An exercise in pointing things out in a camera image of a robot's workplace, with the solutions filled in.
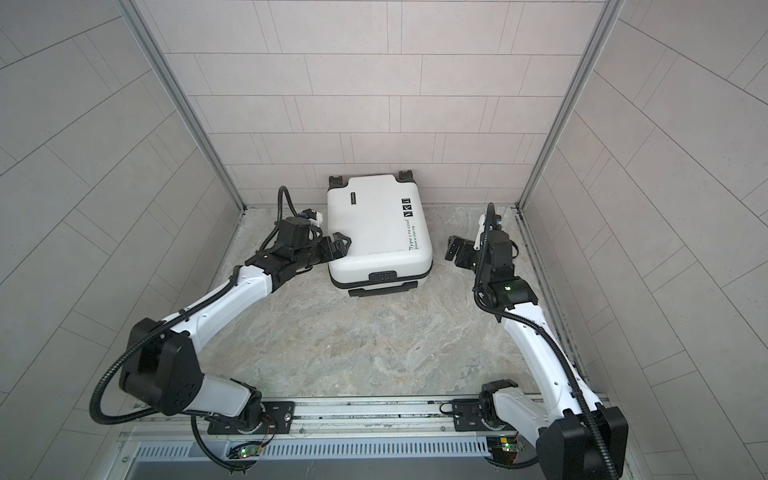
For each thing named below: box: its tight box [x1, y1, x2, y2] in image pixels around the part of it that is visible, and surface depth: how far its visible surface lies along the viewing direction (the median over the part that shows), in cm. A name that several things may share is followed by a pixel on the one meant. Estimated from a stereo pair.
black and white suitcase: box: [326, 170, 433, 297], surface depth 85 cm
